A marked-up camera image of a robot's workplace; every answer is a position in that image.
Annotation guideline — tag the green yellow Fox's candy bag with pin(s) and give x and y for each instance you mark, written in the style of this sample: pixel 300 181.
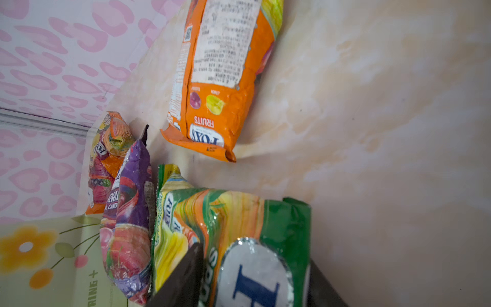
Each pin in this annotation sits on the green yellow Fox's candy bag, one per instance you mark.
pixel 256 252

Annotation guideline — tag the orange candy bag back side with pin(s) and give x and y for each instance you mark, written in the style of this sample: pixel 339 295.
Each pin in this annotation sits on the orange candy bag back side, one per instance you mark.
pixel 225 47

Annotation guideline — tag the white paper gift bag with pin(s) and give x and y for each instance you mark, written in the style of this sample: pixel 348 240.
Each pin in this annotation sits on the white paper gift bag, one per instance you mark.
pixel 55 262

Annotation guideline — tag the purple berries Fox's candy bag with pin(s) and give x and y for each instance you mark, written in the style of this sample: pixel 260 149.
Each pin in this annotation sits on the purple berries Fox's candy bag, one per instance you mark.
pixel 126 228

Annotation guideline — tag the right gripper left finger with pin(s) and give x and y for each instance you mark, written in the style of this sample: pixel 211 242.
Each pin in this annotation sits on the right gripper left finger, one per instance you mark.
pixel 184 283

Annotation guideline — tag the aluminium frame profile diagonal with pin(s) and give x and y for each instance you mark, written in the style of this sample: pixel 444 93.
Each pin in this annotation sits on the aluminium frame profile diagonal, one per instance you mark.
pixel 24 120

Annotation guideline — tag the orange Fox's fruits candy bag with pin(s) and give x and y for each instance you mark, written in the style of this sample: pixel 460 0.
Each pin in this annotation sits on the orange Fox's fruits candy bag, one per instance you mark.
pixel 109 148

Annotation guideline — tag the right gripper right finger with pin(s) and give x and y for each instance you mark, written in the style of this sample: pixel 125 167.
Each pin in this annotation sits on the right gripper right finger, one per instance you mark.
pixel 321 293

